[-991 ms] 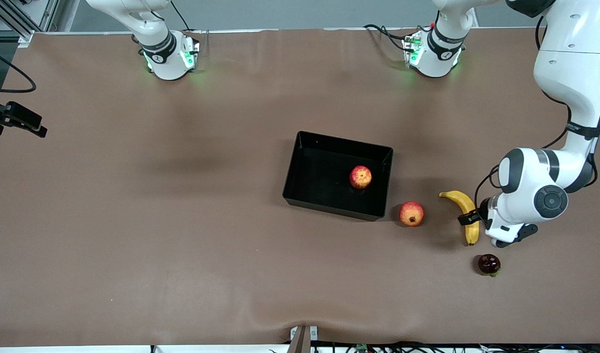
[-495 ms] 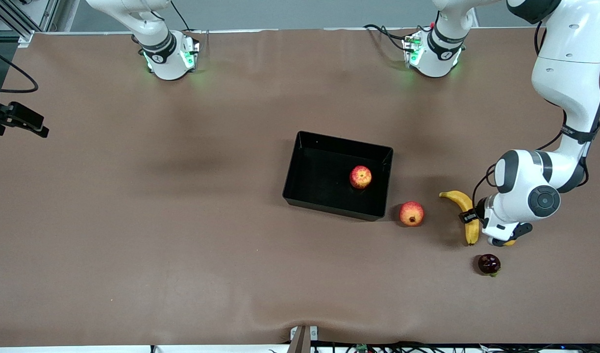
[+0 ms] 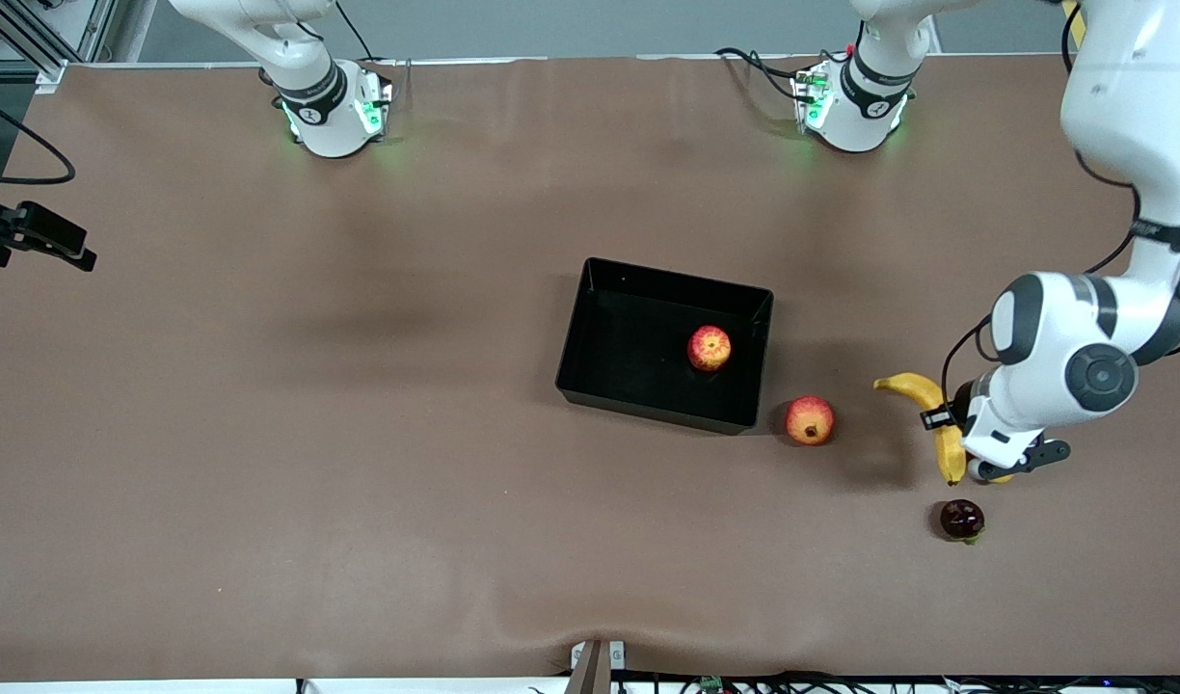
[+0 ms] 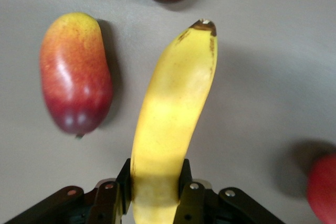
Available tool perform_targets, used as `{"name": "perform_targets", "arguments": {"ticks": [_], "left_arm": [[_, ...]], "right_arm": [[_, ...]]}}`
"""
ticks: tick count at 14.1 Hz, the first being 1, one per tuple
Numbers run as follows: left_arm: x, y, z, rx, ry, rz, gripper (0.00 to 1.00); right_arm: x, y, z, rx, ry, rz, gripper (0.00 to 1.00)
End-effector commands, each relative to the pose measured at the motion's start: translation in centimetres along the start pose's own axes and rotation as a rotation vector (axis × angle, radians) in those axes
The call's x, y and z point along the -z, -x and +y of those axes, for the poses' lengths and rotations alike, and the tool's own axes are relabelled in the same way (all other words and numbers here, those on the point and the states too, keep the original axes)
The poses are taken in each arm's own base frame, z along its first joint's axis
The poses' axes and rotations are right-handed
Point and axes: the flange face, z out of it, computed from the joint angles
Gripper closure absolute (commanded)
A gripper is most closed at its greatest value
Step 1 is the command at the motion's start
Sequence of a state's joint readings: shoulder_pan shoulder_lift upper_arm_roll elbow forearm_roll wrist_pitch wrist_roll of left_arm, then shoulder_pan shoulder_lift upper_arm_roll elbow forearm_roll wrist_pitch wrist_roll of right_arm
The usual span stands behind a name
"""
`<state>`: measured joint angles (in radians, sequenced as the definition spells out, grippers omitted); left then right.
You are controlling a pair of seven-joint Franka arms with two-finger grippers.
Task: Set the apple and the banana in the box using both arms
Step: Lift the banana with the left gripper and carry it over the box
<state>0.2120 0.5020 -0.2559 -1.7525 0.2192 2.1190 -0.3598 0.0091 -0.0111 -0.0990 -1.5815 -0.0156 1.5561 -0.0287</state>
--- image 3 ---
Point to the yellow banana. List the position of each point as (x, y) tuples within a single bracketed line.
[(913, 387)]

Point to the dark purple mangosteen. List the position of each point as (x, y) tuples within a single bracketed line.
[(962, 520)]

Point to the brown table mat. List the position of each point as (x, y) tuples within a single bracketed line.
[(359, 434)]

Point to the red yellow mango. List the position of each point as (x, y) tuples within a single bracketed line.
[(1001, 478)]

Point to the aluminium frame profile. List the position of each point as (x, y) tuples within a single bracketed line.
[(21, 29)]

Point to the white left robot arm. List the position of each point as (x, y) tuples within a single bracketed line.
[(1101, 376)]

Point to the black plastic box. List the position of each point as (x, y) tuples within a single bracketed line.
[(638, 357)]

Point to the red pomegranate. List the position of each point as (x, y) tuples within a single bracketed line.
[(810, 420)]

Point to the metal bracket with brown post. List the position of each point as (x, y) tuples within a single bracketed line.
[(597, 670)]

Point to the red yellow apple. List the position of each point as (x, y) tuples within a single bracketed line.
[(710, 348)]

